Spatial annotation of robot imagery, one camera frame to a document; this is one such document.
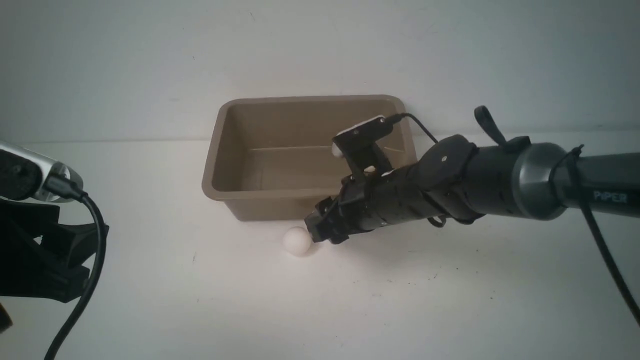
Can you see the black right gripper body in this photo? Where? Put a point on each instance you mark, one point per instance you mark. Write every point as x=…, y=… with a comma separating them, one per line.
x=389, y=199

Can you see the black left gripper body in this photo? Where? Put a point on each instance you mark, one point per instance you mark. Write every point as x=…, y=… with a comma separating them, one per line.
x=41, y=257

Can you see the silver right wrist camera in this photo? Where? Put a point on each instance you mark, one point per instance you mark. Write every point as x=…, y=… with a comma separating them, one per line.
x=358, y=146

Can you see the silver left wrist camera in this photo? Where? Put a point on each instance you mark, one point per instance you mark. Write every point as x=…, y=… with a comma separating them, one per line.
x=25, y=174

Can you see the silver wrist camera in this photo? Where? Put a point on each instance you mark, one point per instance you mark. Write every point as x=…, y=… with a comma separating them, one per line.
x=358, y=146
x=25, y=174

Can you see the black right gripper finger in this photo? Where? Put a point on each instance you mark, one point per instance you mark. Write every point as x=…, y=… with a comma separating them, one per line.
x=317, y=227
x=337, y=236

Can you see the white ball black logo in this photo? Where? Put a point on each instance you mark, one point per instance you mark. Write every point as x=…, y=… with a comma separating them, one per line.
x=297, y=241

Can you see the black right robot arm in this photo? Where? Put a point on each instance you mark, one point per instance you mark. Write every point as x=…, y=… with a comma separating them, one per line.
x=460, y=181

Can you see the tan plastic bin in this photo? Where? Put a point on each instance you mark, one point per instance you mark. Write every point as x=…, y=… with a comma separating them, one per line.
x=270, y=159

